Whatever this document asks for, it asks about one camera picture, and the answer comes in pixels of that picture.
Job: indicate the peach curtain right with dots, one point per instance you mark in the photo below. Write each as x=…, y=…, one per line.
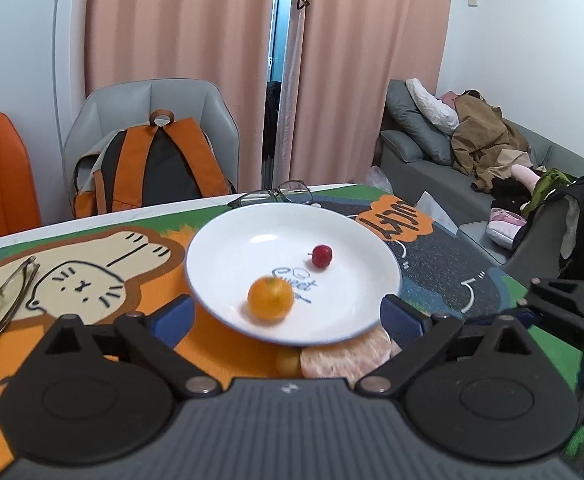
x=341, y=56

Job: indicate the brown longan fruit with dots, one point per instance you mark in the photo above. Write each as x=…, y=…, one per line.
x=288, y=362

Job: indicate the orange black backpack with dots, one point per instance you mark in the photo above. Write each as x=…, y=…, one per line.
x=165, y=161

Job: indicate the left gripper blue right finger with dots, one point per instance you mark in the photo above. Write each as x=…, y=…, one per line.
x=423, y=342

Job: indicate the brown jacket on sofa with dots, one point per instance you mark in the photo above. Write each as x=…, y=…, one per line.
x=485, y=145

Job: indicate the grey sofa cushion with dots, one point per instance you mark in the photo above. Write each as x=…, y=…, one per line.
x=401, y=114

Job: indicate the orange chair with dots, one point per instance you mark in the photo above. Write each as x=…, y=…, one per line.
x=19, y=210

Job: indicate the white pillow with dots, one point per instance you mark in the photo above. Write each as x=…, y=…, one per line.
x=438, y=113

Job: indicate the thin metal frame glasses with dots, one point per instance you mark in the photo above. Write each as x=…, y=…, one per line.
x=15, y=288

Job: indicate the peeled pomelo segment front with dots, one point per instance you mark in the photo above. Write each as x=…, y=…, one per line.
x=351, y=359

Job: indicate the grey sofa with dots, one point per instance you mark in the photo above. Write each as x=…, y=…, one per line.
x=549, y=234

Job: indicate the peach curtain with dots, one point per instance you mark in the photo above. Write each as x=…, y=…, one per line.
x=221, y=41
x=341, y=56

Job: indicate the peach curtain left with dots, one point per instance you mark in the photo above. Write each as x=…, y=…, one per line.
x=221, y=41

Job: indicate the red small fruit back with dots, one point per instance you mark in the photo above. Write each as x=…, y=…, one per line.
x=321, y=257

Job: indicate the white ceramic plate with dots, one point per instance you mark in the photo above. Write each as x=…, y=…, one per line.
x=240, y=246

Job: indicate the small orange mandarin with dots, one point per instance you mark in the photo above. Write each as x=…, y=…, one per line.
x=270, y=299

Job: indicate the dark thick frame glasses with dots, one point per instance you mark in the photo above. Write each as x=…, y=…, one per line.
x=291, y=192

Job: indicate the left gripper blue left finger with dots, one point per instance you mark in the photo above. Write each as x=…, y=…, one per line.
x=150, y=340

